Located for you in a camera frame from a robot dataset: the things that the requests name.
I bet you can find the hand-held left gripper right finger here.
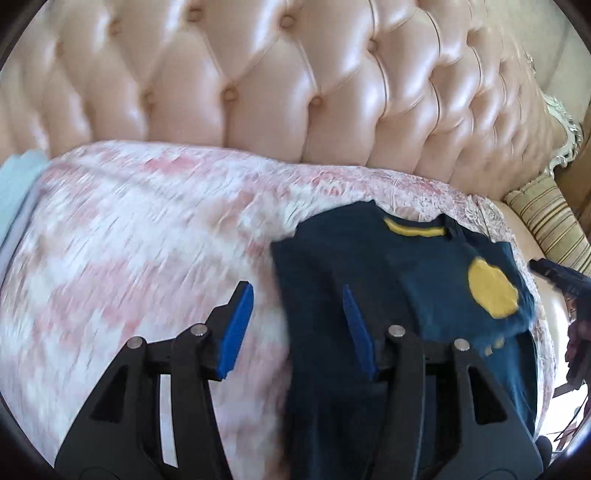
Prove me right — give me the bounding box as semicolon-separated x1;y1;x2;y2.
342;285;543;480

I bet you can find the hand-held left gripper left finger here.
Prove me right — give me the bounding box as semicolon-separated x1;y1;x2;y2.
55;281;254;480

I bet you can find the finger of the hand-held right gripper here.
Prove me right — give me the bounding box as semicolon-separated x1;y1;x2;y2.
529;258;591;304

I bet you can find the navy sweatshirt with yellow print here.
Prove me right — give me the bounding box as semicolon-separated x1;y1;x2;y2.
270;200;539;480

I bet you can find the striped beige cushion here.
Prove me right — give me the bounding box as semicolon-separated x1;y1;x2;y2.
503;175;591;278

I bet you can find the pink floral bedspread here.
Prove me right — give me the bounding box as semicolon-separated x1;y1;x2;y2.
0;141;555;467

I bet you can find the carved white sofa trim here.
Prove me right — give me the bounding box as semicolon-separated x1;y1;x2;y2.
526;51;585;176

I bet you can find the tufted beige leather headboard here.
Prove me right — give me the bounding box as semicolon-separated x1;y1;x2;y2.
0;0;585;296

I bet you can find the light teal cloth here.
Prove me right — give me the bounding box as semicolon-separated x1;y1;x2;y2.
0;150;49;273

